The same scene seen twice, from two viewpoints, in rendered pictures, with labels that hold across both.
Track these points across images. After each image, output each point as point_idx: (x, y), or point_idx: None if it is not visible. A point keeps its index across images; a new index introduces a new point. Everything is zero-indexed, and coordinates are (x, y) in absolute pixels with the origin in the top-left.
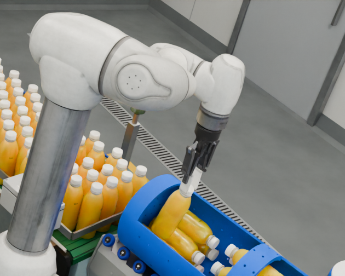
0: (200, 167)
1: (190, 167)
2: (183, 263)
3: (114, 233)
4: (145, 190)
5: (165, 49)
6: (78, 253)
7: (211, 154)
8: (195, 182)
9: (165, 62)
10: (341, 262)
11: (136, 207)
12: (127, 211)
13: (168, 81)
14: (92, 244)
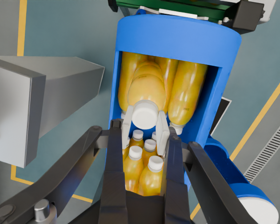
0: (166, 150)
1: (90, 164)
2: (108, 129)
3: (175, 5)
4: (142, 27)
5: None
6: (122, 0)
7: (200, 203)
8: (157, 131)
9: None
10: (263, 201)
11: (121, 36)
12: (118, 27)
13: None
14: (143, 2)
